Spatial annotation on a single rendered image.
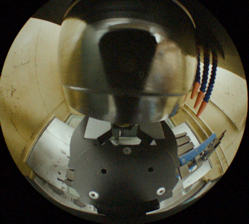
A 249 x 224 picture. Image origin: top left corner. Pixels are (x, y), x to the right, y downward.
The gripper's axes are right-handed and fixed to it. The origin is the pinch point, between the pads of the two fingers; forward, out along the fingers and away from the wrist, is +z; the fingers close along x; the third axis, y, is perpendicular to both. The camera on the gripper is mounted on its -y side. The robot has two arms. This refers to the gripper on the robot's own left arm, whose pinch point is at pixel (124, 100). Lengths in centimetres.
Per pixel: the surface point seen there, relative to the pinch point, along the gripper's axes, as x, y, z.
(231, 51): 17.4, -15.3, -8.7
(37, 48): -100, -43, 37
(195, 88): 13.5, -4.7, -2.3
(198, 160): 34.0, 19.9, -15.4
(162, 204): 36, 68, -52
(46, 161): -79, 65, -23
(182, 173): 21.9, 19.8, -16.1
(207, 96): 17.3, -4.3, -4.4
